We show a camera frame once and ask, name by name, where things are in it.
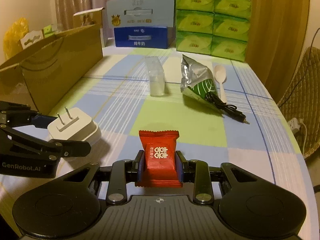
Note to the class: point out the red candy packet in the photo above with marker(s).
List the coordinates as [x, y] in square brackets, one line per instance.
[160, 152]

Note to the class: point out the beige plastic spoon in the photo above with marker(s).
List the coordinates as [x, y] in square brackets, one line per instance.
[220, 73]

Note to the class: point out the white power adapter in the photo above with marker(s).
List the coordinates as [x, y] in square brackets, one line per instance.
[80, 127]

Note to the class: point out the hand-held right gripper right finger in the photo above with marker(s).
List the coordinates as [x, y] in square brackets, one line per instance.
[179, 167]

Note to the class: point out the plaid cloth covered desktop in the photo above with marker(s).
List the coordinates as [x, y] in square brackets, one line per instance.
[180, 120]

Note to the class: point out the small green pack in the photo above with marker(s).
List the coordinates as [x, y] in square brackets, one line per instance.
[48, 31]

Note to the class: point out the silver green foil bag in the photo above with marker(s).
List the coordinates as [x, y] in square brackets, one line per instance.
[197, 77]

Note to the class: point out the clear plastic box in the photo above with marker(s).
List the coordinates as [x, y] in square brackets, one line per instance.
[156, 80]

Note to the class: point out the brown cardboard box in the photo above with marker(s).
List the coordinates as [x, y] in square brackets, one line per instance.
[65, 62]

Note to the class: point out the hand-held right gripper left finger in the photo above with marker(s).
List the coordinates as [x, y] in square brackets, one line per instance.
[140, 166]

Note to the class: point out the yellow plastic bag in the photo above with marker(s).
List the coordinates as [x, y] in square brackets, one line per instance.
[15, 35]

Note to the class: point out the wooden door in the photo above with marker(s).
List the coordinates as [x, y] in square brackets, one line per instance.
[275, 30]

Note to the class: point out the dark blue milk carton box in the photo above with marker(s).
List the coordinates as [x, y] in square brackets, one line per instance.
[160, 38]

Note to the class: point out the stack of green tissue packs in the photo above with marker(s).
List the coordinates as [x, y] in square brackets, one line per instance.
[212, 25]

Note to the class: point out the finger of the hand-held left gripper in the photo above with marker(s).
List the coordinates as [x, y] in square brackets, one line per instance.
[75, 148]
[42, 120]

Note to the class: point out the small picture printed box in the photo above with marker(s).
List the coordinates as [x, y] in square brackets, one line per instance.
[86, 18]

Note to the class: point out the white box wavy cutout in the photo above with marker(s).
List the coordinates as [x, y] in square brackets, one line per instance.
[25, 43]

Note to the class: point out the white power strip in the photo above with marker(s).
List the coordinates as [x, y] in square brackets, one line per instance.
[295, 125]

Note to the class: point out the light blue milk carton box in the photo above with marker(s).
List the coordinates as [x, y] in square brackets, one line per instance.
[162, 10]

